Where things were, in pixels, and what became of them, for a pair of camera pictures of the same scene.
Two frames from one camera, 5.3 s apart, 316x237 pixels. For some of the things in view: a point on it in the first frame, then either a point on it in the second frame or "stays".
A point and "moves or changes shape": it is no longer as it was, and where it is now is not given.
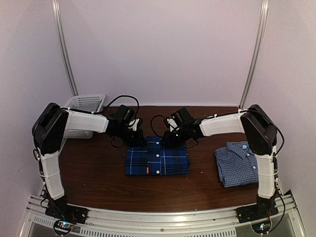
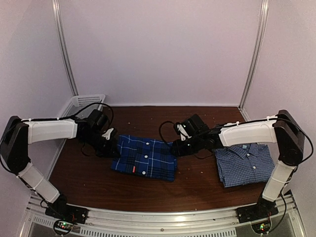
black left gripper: [137, 140] -> [111, 147]
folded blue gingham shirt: [237, 164] stays
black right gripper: [170, 141] -> [178, 149]
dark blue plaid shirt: [156, 158] moves or changes shape
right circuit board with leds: [262, 227] stays
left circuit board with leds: [62, 227] stays
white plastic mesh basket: [93, 103] stays
